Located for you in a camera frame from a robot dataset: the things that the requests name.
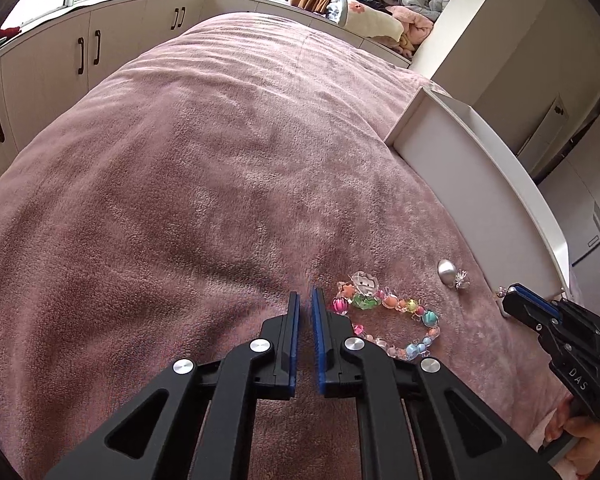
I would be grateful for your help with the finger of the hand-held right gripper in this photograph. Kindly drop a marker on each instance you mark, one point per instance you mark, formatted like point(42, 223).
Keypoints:
point(522, 310)
point(540, 300)

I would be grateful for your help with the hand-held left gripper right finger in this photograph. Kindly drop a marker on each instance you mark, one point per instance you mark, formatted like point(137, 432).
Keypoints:
point(317, 345)

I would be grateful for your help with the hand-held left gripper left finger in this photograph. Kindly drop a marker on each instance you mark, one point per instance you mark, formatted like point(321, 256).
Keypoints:
point(294, 345)

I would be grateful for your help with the white plastic storage box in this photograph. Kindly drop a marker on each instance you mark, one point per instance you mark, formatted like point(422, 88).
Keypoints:
point(480, 185)

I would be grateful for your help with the person's right hand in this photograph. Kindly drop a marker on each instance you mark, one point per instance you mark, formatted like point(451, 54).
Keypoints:
point(582, 440)

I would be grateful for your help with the grey refrigerator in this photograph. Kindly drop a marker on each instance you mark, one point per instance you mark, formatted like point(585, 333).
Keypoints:
point(590, 210)

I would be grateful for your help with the beige door with knob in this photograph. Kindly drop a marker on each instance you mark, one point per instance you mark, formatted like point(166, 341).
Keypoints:
point(542, 132)

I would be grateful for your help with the pink fleece bed blanket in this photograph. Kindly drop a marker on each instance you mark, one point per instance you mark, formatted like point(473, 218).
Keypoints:
point(180, 185)

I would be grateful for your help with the pink folded blanket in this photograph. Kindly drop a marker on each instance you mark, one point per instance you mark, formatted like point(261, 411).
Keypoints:
point(412, 30)

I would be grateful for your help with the grey fleece blanket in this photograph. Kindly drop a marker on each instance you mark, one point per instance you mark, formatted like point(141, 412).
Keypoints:
point(415, 0)

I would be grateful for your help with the dark clothes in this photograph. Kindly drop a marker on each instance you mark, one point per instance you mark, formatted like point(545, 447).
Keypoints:
point(365, 2)

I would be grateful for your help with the white window seat cabinet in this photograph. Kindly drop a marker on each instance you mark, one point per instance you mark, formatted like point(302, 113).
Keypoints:
point(40, 60)

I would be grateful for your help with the red knitted cloth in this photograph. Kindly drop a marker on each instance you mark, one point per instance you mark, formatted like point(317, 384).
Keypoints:
point(7, 33)

